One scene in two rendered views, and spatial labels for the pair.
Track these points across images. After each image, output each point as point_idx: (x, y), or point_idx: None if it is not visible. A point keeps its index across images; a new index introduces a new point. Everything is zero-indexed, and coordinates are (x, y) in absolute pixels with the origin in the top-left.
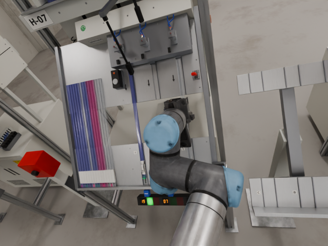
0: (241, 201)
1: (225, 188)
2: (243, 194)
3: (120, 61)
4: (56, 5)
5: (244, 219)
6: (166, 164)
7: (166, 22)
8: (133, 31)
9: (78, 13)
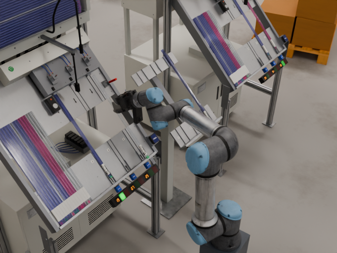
0: (147, 211)
1: (187, 103)
2: (142, 205)
3: (54, 87)
4: None
5: (160, 220)
6: (162, 109)
7: (75, 52)
8: (53, 62)
9: (6, 57)
